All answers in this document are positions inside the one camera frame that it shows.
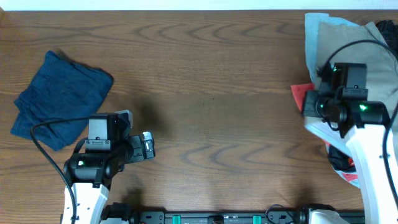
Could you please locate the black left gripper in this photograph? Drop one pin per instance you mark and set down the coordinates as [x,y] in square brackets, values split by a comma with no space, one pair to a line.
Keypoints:
[138,152]

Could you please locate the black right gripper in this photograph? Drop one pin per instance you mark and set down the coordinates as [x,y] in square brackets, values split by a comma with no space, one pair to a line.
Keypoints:
[308,106]

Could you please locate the khaki grey shorts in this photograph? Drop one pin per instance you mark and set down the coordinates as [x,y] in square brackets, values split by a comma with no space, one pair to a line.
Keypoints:
[381,78]

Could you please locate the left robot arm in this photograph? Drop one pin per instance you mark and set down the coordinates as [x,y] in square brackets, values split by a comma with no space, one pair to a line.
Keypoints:
[89,177]

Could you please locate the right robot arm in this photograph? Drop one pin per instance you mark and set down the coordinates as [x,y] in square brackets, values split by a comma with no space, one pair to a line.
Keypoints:
[361,129]

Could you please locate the red orange cloth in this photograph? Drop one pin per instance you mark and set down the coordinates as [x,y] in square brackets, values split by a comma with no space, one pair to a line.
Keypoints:
[299,92]

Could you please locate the white printed garment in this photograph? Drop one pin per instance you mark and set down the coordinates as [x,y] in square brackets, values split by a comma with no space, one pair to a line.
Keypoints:
[338,154]

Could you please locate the light blue shirt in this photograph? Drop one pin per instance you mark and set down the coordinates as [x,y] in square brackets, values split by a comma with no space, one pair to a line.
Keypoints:
[312,22]

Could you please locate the folded navy blue garment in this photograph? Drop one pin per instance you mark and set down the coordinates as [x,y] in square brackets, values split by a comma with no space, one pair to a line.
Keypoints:
[61,89]

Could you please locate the black printed garment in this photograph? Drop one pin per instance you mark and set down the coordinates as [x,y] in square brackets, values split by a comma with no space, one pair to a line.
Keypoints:
[389,31]

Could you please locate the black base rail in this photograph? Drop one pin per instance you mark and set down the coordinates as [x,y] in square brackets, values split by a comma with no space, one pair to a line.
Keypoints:
[214,217]

